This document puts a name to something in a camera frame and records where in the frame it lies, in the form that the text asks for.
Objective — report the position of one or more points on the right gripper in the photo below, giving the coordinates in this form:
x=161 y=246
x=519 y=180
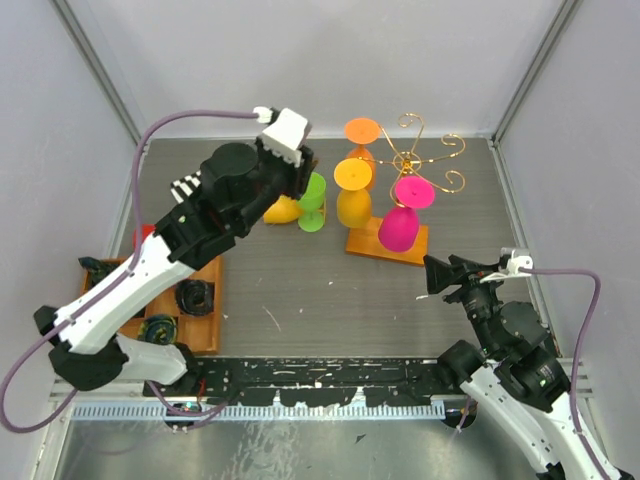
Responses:
x=439 y=274

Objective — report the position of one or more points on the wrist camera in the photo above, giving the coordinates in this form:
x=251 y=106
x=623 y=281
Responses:
x=284 y=133
x=513 y=263

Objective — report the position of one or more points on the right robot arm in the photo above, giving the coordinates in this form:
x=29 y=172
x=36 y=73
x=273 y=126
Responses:
x=511 y=374

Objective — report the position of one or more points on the red plastic wine glass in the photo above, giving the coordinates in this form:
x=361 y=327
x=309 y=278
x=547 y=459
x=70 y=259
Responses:
x=139 y=237

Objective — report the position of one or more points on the white slotted cable duct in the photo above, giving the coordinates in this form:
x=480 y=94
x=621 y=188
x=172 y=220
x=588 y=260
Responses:
x=143 y=411

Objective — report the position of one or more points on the gold wire wine glass rack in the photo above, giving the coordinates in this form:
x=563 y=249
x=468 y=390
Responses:
x=364 y=241

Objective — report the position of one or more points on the green plastic wine glass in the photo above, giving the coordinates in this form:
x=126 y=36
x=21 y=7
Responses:
x=312 y=203

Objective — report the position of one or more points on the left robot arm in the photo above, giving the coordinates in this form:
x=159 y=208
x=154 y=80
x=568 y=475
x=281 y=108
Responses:
x=215 y=206

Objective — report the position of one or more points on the yellow plastic wine glass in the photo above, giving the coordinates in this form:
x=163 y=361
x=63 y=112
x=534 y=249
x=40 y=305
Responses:
x=285 y=210

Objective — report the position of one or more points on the rolled dark orange-floral tie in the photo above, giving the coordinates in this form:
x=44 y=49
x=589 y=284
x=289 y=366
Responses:
x=96 y=269

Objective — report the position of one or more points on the rolled blue-yellow tie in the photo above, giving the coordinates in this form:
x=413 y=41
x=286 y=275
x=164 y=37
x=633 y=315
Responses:
x=161 y=329

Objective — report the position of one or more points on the black white striped cloth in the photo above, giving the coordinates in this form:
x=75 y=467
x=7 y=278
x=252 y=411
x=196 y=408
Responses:
x=181 y=189

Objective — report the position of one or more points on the magenta plastic wine glass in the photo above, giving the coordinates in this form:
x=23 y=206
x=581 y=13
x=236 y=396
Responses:
x=400 y=226

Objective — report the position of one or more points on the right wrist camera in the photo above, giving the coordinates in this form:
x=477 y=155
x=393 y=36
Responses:
x=513 y=263

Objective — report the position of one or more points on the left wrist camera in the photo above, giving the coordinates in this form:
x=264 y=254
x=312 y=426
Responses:
x=284 y=133

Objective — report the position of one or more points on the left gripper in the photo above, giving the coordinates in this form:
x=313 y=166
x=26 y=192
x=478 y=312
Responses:
x=299 y=173

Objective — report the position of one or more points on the yellow-orange plastic wine glass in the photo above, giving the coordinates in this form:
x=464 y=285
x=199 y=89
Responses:
x=354 y=204

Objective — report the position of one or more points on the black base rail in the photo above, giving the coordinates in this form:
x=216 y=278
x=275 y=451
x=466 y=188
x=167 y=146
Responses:
x=317 y=381

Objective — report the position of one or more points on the orange plastic wine glass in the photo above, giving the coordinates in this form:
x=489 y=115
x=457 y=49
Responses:
x=362 y=132

